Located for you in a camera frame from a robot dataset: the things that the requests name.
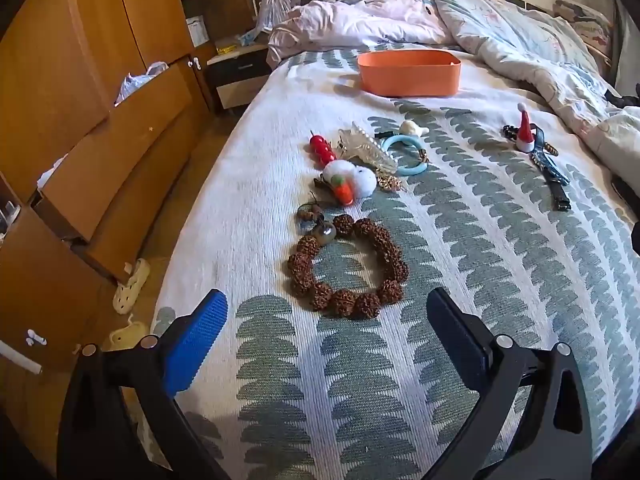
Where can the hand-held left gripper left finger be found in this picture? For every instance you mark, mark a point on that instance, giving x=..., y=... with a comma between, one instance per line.
x=197, y=345

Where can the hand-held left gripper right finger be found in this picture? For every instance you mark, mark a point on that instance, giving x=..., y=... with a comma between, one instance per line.
x=452, y=330

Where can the red santa hat hair clip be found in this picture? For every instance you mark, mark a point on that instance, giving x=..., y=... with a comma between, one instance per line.
x=525, y=132

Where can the orange plastic basket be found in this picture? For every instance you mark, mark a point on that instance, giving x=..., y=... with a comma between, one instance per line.
x=407, y=82

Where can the cream slipper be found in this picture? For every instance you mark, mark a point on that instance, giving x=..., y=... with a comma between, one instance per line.
x=125, y=335
x=131, y=285

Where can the white plush carrot hair clip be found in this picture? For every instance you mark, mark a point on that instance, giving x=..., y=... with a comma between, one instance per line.
x=357, y=180

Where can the blue black hair clip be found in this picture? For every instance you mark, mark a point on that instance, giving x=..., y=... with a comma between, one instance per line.
x=547, y=165

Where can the clear pearl hair claw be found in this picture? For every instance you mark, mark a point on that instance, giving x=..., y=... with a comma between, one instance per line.
x=367, y=152

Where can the brown patterned hair clip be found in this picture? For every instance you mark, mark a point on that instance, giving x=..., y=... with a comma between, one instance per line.
x=551, y=149

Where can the red bead hair clip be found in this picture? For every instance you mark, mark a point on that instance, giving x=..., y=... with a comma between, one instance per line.
x=320, y=147

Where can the crumpled plastic bag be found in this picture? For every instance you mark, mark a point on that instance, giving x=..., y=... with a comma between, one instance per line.
x=132, y=85

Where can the wooden nightstand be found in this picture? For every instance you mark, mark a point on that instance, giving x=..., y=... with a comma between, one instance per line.
x=235, y=75

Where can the black cloth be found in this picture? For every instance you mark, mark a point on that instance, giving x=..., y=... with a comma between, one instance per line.
x=622, y=100

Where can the yellow packet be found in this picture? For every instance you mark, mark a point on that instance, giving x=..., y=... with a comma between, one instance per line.
x=226, y=49

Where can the light blue patterned quilt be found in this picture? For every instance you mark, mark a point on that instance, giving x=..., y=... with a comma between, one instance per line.
x=525, y=35

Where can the white paper box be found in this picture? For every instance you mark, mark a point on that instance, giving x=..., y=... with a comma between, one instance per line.
x=197, y=30

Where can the pink white blanket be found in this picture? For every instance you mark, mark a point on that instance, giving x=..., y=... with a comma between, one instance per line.
x=350, y=20

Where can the wooden wardrobe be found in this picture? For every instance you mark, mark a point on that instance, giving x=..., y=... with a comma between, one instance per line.
x=75, y=35

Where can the patterned pillow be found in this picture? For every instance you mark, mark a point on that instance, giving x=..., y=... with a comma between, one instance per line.
x=585, y=20

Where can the hanging clear plastic bag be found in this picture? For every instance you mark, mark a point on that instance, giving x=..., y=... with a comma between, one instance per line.
x=275, y=5

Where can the dark bed frame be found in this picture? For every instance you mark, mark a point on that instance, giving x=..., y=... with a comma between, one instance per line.
x=618, y=45

